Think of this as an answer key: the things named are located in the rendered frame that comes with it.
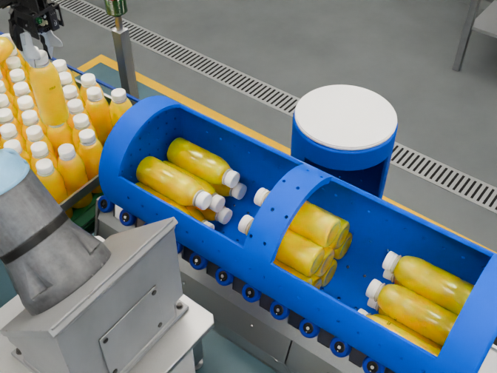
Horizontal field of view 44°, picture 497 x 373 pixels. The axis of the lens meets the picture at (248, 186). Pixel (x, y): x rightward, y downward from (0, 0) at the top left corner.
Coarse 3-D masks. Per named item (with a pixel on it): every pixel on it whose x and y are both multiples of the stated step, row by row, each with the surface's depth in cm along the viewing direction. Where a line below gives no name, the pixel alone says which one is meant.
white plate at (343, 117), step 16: (304, 96) 173; (320, 96) 173; (336, 96) 173; (352, 96) 173; (368, 96) 173; (304, 112) 168; (320, 112) 168; (336, 112) 168; (352, 112) 168; (368, 112) 168; (384, 112) 168; (304, 128) 163; (320, 128) 163; (336, 128) 163; (352, 128) 163; (368, 128) 163; (384, 128) 163; (336, 144) 158; (352, 144) 158; (368, 144) 158
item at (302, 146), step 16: (304, 144) 164; (320, 144) 160; (384, 144) 161; (304, 160) 167; (320, 160) 163; (336, 160) 160; (352, 160) 160; (368, 160) 161; (384, 160) 181; (336, 176) 202; (352, 176) 200; (368, 176) 194; (384, 176) 172; (368, 192) 197
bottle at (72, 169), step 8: (64, 160) 150; (72, 160) 151; (80, 160) 153; (64, 168) 151; (72, 168) 151; (80, 168) 153; (64, 176) 153; (72, 176) 153; (80, 176) 154; (72, 184) 154; (80, 184) 155; (72, 192) 156; (80, 200) 159; (88, 200) 161
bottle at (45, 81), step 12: (48, 60) 141; (36, 72) 139; (48, 72) 140; (36, 84) 141; (48, 84) 141; (60, 84) 144; (36, 96) 144; (48, 96) 143; (60, 96) 145; (48, 108) 145; (60, 108) 147; (48, 120) 148; (60, 120) 149
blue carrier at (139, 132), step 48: (144, 144) 147; (240, 144) 145; (144, 192) 131; (288, 192) 119; (336, 192) 135; (192, 240) 129; (240, 240) 146; (384, 240) 134; (432, 240) 126; (288, 288) 117; (336, 288) 136; (480, 288) 103; (336, 336) 119; (384, 336) 108; (480, 336) 100
